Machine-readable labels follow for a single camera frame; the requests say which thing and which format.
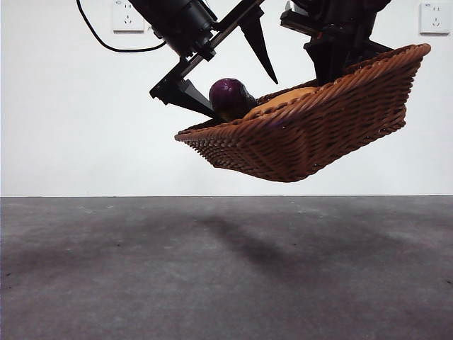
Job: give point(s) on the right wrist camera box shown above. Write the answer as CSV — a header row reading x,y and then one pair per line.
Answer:
x,y
301,21

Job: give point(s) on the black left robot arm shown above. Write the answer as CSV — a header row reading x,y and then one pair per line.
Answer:
x,y
170,17

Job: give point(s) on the white wall socket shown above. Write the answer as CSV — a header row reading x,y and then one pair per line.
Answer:
x,y
124,21
432,19

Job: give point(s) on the brown wicker basket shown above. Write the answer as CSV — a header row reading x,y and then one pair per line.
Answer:
x,y
318,141

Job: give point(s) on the brown potato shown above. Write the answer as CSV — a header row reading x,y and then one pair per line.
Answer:
x,y
290,95

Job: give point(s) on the purple eggplant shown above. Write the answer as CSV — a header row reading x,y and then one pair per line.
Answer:
x,y
228,95

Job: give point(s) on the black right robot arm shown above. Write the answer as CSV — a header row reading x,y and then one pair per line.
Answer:
x,y
339,14

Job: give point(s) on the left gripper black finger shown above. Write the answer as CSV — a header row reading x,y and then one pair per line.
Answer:
x,y
258,42
191,97

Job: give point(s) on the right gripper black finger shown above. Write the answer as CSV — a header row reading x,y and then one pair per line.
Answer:
x,y
371,47
329,60

